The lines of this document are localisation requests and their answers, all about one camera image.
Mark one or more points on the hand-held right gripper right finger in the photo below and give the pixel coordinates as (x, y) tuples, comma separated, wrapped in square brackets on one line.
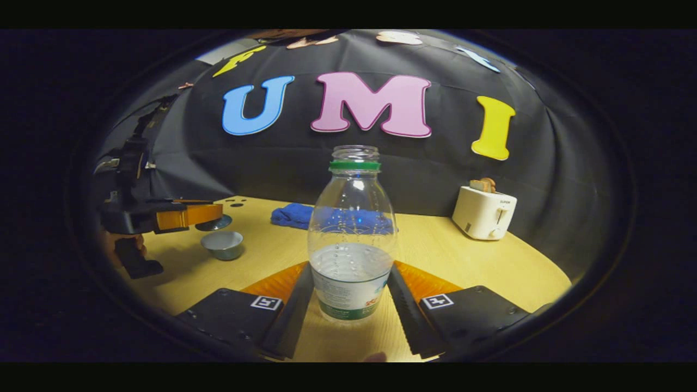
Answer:
[(405, 313)]

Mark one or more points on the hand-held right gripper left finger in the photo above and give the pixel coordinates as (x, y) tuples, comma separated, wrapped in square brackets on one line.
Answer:
[(297, 316)]

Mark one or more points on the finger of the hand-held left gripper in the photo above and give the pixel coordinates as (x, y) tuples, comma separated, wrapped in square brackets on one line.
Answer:
[(188, 216), (179, 201)]

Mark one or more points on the teal teacup lid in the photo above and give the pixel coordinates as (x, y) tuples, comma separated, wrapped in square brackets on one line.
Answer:
[(219, 224)]

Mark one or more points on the white teacup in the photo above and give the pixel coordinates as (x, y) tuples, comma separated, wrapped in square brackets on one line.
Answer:
[(222, 246)]

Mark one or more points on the clear plastic water bottle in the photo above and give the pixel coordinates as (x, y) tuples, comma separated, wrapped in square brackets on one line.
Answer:
[(351, 261)]

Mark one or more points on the silver cloth clip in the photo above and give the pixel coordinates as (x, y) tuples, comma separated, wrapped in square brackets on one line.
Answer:
[(107, 165)]

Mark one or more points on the blue towel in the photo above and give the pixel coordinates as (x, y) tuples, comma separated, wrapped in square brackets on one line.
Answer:
[(291, 215)]

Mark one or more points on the white toaster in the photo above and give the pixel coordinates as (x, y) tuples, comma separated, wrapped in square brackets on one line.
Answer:
[(482, 215)]

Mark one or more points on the brown toast slice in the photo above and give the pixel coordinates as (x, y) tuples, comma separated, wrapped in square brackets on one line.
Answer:
[(479, 186), (491, 183)]

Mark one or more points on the black backdrop cloth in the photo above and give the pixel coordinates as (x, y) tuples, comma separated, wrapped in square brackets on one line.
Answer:
[(425, 163)]

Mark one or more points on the brown overhead fixture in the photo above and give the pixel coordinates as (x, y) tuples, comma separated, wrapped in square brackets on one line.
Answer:
[(288, 34)]

